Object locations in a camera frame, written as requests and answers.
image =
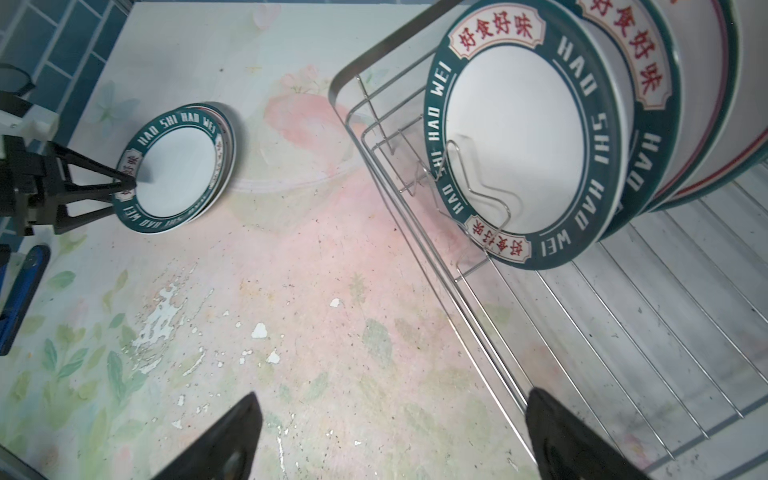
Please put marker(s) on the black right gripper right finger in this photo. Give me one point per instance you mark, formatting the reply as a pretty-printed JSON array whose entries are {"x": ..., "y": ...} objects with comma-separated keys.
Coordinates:
[{"x": 564, "y": 447}]

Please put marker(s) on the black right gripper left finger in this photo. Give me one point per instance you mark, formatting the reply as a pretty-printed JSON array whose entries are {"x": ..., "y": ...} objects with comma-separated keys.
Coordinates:
[{"x": 226, "y": 450}]

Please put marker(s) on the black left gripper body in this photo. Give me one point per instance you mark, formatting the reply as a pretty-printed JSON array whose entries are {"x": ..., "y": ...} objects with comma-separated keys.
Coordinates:
[{"x": 30, "y": 184}]

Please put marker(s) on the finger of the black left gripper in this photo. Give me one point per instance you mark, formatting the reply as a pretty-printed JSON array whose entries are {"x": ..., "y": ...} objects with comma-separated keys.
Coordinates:
[
  {"x": 66, "y": 158},
  {"x": 69, "y": 208}
]

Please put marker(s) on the green rim hao wei plate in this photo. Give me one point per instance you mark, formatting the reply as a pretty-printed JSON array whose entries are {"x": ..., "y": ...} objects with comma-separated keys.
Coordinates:
[{"x": 175, "y": 159}]

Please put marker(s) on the metal wire dish rack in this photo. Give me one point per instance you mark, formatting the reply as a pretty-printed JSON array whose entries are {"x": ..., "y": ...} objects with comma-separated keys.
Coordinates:
[{"x": 656, "y": 338}]

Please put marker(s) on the orange sunburst plate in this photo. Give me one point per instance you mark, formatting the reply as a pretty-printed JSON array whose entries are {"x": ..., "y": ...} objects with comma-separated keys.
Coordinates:
[{"x": 229, "y": 150}]

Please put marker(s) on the blue black stapler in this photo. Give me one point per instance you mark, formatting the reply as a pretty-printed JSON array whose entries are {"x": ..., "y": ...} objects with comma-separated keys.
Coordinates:
[{"x": 22, "y": 293}]

